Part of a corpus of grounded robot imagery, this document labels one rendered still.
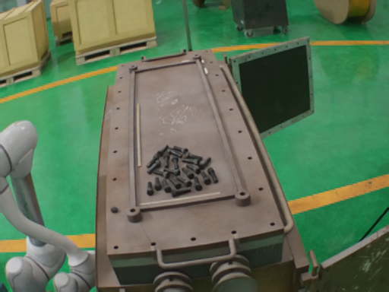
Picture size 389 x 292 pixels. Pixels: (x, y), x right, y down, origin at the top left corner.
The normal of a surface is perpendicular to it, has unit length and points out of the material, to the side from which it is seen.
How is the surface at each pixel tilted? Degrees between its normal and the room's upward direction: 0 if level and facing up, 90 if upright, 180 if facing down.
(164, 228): 0
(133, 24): 90
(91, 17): 90
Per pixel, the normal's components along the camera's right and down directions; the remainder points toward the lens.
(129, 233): -0.11, -0.83
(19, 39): 0.08, 0.54
